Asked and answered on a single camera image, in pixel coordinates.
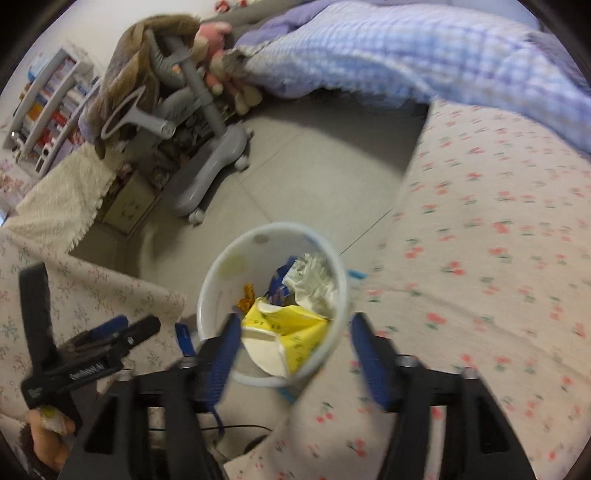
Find yellow white snack bag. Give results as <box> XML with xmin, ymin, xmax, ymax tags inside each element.
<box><xmin>242</xmin><ymin>297</ymin><xmax>331</xmax><ymax>379</ymax></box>

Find blue biscuit box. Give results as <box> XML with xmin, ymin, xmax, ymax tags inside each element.
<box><xmin>264</xmin><ymin>256</ymin><xmax>297</xmax><ymax>306</ymax></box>

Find white paper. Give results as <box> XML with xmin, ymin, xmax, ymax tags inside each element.
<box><xmin>281</xmin><ymin>252</ymin><xmax>338</xmax><ymax>319</ymax></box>

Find yellow crinkled snack wrapper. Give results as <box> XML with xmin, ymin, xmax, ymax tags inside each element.
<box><xmin>236</xmin><ymin>283</ymin><xmax>256</xmax><ymax>315</ymax></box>

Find white polka dot trash bin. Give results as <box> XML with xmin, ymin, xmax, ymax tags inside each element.
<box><xmin>197</xmin><ymin>222</ymin><xmax>349</xmax><ymax>388</ymax></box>

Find left hand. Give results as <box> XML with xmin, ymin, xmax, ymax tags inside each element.
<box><xmin>27</xmin><ymin>406</ymin><xmax>76</xmax><ymax>473</ymax></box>

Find cream lace cloth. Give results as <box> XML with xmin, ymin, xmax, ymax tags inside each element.
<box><xmin>5</xmin><ymin>143</ymin><xmax>124</xmax><ymax>253</ymax></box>

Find cherry print mattress cover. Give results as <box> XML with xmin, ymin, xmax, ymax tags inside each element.
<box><xmin>223</xmin><ymin>98</ymin><xmax>591</xmax><ymax>480</ymax></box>

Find grey ergonomic chair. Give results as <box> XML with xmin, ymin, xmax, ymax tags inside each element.
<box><xmin>100</xmin><ymin>28</ymin><xmax>252</xmax><ymax>225</ymax></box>

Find white bookshelf with books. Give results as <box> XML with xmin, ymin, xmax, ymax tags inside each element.
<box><xmin>3</xmin><ymin>46</ymin><xmax>100</xmax><ymax>180</ymax></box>

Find brown blanket on chair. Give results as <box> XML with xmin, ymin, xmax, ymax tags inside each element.
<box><xmin>78</xmin><ymin>14</ymin><xmax>199</xmax><ymax>159</ymax></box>

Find pink plush toy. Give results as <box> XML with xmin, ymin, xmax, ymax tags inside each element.
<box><xmin>193</xmin><ymin>22</ymin><xmax>263</xmax><ymax>116</ymax></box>

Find purple blanket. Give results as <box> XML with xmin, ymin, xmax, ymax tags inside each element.
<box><xmin>230</xmin><ymin>0</ymin><xmax>399</xmax><ymax>100</ymax></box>

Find blue plaid quilt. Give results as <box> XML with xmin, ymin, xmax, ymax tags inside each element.
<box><xmin>246</xmin><ymin>1</ymin><xmax>590</xmax><ymax>151</ymax></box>

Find grey bed headboard cushion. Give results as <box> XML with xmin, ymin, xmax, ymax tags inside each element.
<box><xmin>202</xmin><ymin>0</ymin><xmax>310</xmax><ymax>28</ymax></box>

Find small red plush toys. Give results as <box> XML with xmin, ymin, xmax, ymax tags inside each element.
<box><xmin>214</xmin><ymin>0</ymin><xmax>250</xmax><ymax>14</ymax></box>

